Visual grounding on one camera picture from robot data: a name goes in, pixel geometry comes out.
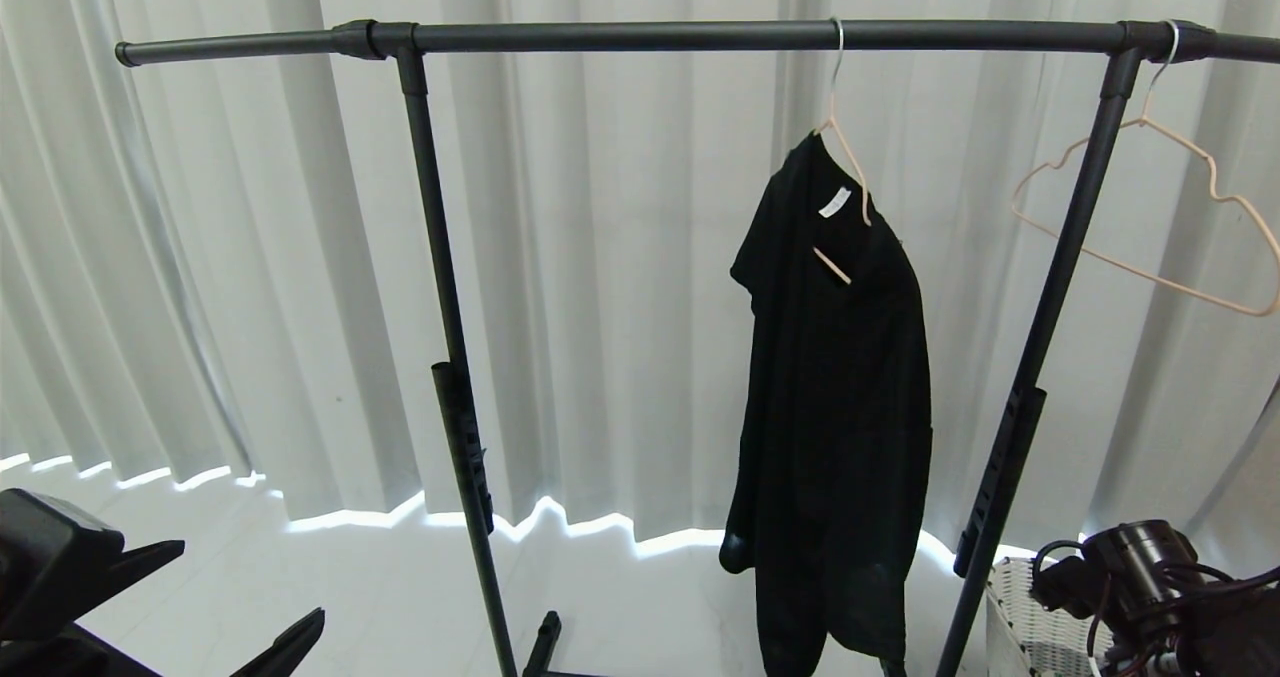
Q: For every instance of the black T-shirt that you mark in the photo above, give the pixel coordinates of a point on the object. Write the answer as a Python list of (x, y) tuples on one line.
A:
[(830, 407)]

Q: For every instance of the black clothes rack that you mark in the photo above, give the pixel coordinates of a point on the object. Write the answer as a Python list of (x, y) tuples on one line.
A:
[(700, 35)]

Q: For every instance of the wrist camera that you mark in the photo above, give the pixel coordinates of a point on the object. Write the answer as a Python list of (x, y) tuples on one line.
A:
[(1060, 582), (40, 557)]

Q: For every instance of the white laundry basket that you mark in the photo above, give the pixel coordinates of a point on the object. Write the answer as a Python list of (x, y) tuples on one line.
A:
[(1030, 627)]

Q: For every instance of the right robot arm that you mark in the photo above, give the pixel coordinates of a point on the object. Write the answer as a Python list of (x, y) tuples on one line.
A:
[(1140, 567)]

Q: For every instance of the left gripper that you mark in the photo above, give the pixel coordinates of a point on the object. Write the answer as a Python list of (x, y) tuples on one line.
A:
[(60, 657)]

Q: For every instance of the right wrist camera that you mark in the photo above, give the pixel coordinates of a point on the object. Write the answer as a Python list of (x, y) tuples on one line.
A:
[(1060, 582)]

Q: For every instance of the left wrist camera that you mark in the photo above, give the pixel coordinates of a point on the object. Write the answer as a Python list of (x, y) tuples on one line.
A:
[(40, 557)]

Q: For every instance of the pink clothes hanger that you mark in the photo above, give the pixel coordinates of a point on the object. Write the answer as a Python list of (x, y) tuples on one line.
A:
[(1150, 273), (832, 266)]

